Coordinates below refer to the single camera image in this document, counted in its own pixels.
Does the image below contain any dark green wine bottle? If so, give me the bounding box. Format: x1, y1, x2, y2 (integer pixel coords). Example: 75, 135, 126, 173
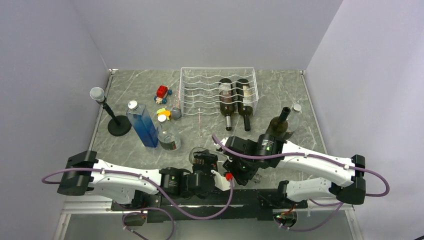
218, 78, 235, 131
235, 78, 254, 132

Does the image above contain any blue square water bottle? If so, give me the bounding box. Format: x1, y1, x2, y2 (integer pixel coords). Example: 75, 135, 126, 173
126, 100, 159, 148

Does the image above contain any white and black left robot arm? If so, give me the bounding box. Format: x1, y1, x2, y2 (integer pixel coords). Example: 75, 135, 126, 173
57, 150, 231, 210

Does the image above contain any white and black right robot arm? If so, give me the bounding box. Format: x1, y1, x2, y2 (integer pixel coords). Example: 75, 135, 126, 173
215, 134, 366, 208

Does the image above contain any clear round glass bottle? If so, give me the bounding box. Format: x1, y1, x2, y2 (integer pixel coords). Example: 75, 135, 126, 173
157, 114, 182, 151

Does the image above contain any colourful toy block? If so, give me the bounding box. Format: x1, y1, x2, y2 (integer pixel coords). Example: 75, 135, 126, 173
156, 108, 171, 121

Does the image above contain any small silver cap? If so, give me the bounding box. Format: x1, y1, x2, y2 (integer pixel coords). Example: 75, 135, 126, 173
291, 103, 302, 113

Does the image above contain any red toy block car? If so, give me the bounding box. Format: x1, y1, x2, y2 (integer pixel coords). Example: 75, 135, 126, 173
154, 85, 173, 104

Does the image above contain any grey microphone on stand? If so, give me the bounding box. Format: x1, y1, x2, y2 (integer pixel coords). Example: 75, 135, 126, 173
89, 87, 132, 137

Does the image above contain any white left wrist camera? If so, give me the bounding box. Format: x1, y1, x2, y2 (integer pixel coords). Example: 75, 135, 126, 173
211, 170, 234, 191

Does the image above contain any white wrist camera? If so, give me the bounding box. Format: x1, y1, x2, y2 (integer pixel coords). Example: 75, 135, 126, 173
211, 170, 234, 191
219, 137, 229, 148

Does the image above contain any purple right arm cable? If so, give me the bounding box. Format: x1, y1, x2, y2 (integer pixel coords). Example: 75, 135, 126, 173
211, 133, 390, 198

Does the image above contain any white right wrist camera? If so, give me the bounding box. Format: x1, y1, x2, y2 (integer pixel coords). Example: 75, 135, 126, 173
219, 137, 229, 148

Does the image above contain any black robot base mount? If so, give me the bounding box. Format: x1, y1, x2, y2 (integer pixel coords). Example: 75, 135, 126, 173
111, 187, 308, 221

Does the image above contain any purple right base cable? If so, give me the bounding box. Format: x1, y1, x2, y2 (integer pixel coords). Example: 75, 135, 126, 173
273, 198, 345, 233

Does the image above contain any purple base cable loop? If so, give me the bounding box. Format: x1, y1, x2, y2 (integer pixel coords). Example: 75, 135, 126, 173
121, 206, 177, 240

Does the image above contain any white wire wine rack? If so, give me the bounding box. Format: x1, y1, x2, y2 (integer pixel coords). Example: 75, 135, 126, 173
179, 67, 259, 117

